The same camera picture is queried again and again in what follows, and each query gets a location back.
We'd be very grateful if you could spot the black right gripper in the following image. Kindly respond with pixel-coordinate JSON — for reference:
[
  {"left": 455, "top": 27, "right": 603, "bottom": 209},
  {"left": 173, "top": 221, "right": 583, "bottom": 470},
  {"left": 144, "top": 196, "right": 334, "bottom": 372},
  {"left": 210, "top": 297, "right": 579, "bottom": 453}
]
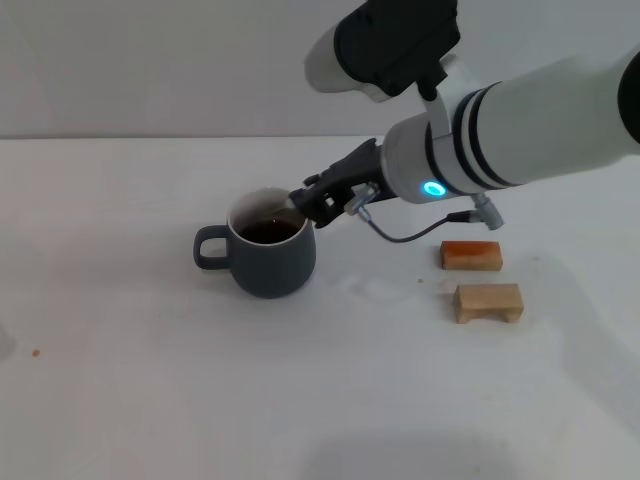
[{"left": 288, "top": 138, "right": 391, "bottom": 229}]

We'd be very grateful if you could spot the spoon with light blue handle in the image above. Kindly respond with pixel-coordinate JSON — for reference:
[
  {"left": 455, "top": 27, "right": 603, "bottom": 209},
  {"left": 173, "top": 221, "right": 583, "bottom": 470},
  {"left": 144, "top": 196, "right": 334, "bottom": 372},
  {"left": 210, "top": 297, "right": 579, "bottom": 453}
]
[{"left": 267, "top": 188, "right": 301, "bottom": 224}]

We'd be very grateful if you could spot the dark grey ceramic cup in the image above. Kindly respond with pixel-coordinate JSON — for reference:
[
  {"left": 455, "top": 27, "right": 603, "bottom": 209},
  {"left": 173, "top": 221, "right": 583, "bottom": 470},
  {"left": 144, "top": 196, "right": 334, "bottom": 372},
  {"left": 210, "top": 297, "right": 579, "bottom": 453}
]
[{"left": 192, "top": 186, "right": 318, "bottom": 300}]

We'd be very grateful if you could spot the dark brown coffee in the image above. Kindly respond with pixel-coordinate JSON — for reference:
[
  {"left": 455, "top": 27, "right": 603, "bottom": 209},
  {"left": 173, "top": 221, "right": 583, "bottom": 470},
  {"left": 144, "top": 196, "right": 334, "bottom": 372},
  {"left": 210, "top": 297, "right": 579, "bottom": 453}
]
[{"left": 237, "top": 222, "right": 304, "bottom": 247}]

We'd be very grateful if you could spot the orange stained wooden block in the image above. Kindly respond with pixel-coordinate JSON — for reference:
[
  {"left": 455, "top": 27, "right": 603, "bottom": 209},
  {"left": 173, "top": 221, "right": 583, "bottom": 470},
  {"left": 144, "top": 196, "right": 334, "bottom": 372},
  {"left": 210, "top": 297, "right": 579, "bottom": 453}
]
[{"left": 439, "top": 240, "right": 502, "bottom": 272}]

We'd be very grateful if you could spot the plain notched wooden block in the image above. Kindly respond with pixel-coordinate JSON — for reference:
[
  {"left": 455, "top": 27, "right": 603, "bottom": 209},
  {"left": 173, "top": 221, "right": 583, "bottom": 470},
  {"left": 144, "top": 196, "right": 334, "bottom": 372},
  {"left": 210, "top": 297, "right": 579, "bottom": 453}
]
[{"left": 452, "top": 283, "right": 525, "bottom": 325}]

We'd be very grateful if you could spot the black white wrist camera housing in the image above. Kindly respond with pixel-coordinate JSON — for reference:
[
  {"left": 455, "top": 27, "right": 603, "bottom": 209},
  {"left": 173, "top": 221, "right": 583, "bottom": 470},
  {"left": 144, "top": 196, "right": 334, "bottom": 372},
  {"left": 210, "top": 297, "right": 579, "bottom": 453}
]
[{"left": 304, "top": 0, "right": 462, "bottom": 137}]

